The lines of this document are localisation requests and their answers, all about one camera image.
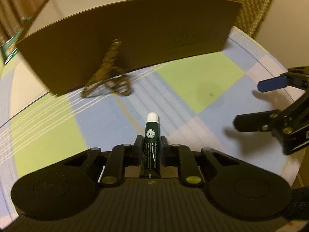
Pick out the checked tablecloth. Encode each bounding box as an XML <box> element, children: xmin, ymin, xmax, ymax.
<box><xmin>1</xmin><ymin>28</ymin><xmax>304</xmax><ymax>227</ymax></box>

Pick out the brown cardboard box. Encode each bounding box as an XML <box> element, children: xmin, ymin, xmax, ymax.
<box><xmin>16</xmin><ymin>0</ymin><xmax>241</xmax><ymax>94</ymax></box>

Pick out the green snack packet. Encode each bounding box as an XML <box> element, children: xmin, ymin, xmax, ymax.
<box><xmin>1</xmin><ymin>28</ymin><xmax>23</xmax><ymax>65</ymax></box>

